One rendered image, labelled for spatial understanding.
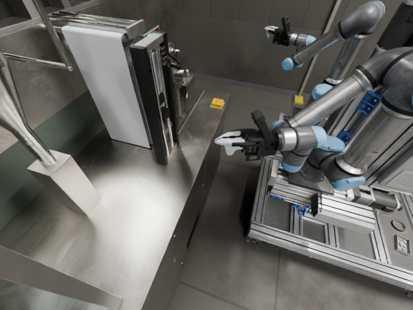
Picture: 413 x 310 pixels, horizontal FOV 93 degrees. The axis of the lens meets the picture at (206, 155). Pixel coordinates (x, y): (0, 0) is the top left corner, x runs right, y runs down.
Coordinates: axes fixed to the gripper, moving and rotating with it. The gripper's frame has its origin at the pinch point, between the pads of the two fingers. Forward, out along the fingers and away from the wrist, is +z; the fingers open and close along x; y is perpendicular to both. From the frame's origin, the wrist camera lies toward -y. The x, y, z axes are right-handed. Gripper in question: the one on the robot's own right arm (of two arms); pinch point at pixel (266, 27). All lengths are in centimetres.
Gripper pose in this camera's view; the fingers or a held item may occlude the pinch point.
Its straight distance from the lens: 172.1
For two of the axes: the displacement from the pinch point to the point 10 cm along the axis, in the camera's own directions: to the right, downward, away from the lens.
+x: 7.0, -6.1, 3.8
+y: 0.7, 5.9, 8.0
